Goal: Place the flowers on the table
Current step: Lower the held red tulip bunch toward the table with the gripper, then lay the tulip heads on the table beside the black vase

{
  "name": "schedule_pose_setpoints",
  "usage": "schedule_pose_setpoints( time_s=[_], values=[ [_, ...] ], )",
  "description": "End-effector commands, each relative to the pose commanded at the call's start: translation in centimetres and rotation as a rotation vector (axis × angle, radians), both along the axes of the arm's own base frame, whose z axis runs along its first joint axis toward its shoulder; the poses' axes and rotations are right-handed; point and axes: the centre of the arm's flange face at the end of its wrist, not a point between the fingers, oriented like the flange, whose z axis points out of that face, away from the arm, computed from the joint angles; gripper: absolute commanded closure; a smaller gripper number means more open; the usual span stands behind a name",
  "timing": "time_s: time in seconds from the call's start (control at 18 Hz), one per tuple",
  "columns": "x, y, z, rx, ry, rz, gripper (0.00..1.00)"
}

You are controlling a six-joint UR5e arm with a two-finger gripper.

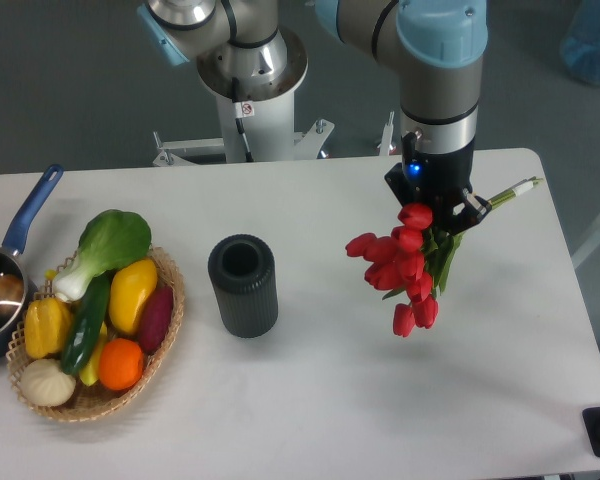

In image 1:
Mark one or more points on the red tulip bouquet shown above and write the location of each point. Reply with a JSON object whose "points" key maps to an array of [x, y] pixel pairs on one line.
{"points": [[414, 260]]}

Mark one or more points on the brown meat patty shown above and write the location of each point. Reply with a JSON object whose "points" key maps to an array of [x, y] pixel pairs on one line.
{"points": [[11, 294]]}

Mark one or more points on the yellow mango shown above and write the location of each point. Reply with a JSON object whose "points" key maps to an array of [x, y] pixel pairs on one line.
{"points": [[130, 289]]}

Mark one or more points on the blue handled saucepan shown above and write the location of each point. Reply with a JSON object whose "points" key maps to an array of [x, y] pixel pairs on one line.
{"points": [[13, 245]]}

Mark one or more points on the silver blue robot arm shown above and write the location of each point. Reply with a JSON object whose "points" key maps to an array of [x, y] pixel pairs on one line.
{"points": [[434, 47]]}

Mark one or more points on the dark grey ribbed vase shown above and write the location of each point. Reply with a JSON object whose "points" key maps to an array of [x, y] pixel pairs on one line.
{"points": [[241, 268]]}

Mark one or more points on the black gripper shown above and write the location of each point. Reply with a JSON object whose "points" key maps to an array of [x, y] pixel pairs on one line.
{"points": [[441, 182]]}

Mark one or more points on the blue plastic bag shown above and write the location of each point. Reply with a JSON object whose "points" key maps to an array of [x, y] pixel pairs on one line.
{"points": [[580, 47]]}

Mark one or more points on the yellow bell pepper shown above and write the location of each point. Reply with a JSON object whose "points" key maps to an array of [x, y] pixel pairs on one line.
{"points": [[46, 327]]}

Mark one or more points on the white steamed bun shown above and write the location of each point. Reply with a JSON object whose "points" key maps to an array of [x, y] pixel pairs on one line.
{"points": [[44, 384]]}

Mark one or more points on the yellow banana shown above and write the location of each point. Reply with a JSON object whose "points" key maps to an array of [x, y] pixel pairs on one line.
{"points": [[89, 374]]}

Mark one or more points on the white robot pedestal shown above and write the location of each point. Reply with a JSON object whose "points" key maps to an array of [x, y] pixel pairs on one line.
{"points": [[254, 90]]}

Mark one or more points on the green cucumber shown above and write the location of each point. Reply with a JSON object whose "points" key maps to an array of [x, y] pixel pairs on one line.
{"points": [[85, 331]]}

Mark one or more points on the purple sweet potato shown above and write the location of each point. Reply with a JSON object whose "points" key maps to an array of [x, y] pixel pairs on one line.
{"points": [[155, 319]]}

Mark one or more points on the woven wicker basket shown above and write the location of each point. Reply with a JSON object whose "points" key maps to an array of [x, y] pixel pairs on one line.
{"points": [[93, 402]]}

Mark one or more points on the orange fruit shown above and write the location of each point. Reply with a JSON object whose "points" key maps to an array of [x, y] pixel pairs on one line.
{"points": [[121, 364]]}

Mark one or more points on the green bok choy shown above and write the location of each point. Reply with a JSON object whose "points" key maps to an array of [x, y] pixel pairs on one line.
{"points": [[112, 240]]}

